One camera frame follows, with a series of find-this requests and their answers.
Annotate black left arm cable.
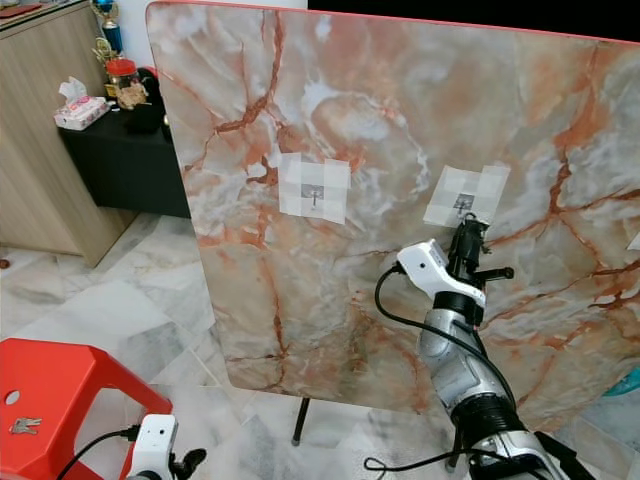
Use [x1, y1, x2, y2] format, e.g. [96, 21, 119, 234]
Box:
[57, 425, 139, 480]

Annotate silver keys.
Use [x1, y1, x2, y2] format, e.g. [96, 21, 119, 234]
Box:
[8, 417, 43, 435]

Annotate black eared plush toy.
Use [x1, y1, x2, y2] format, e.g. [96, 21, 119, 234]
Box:
[145, 68, 169, 136]

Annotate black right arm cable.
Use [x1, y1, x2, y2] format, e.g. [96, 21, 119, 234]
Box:
[363, 265, 521, 473]

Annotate teal plastic item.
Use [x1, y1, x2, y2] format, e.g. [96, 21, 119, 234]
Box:
[605, 368, 640, 397]

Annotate jar with red lid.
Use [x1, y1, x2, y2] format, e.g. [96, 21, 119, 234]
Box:
[105, 58, 149, 109]

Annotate pink tissue pack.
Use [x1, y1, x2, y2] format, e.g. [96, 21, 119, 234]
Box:
[55, 77, 109, 131]

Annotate black low table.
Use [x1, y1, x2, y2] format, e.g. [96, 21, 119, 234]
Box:
[57, 100, 191, 219]

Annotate black table leg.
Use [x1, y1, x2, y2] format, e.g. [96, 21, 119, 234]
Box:
[292, 397, 311, 446]

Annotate red flat tray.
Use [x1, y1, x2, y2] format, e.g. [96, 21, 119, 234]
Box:
[0, 0, 51, 17]

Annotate red plastic stool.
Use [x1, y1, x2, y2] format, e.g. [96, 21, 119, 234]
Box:
[0, 338, 159, 480]

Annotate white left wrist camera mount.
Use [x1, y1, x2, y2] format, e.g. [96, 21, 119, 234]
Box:
[128, 414, 176, 480]

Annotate light wood cabinet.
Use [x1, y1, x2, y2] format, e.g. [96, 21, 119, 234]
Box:
[0, 0, 136, 266]

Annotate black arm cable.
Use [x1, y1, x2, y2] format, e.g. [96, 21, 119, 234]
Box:
[363, 265, 521, 473]
[57, 425, 139, 480]

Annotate marble pattern table top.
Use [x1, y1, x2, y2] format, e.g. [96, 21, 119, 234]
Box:
[145, 0, 640, 431]

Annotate white tape patch with hook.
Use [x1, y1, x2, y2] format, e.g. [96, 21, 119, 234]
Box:
[277, 152, 352, 225]
[422, 165, 511, 229]

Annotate blue and gold trophy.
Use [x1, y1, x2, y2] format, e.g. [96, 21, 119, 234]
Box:
[90, 0, 124, 56]

